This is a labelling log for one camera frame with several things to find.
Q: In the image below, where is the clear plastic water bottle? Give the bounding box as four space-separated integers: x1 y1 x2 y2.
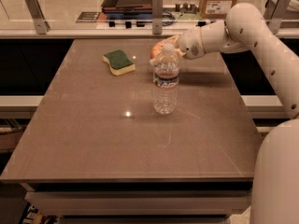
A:
153 43 180 115

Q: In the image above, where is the metal glass bracket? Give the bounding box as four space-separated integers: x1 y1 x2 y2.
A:
263 0 291 35
24 0 50 35
152 0 164 35

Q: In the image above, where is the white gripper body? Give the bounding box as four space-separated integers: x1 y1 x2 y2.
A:
178 27 206 60

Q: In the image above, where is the middle metal glass bracket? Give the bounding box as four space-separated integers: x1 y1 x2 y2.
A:
152 0 164 35

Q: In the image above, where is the orange red apple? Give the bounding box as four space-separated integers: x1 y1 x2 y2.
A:
150 41 166 59

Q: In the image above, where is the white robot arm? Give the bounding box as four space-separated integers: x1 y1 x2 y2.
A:
150 3 299 224

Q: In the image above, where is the left metal glass bracket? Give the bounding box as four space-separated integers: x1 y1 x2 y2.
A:
24 0 50 35

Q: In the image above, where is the green yellow sponge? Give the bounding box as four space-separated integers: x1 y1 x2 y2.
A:
103 49 135 76

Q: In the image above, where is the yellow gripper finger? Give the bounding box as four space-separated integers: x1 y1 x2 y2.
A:
161 35 179 48
149 49 185 66

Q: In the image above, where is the grey table drawer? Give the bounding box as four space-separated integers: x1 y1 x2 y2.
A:
25 191 251 216

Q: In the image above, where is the right metal glass bracket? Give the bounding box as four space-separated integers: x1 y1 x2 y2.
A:
263 0 291 35

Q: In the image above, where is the glass barrier panel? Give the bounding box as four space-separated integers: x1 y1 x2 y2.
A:
0 0 281 31

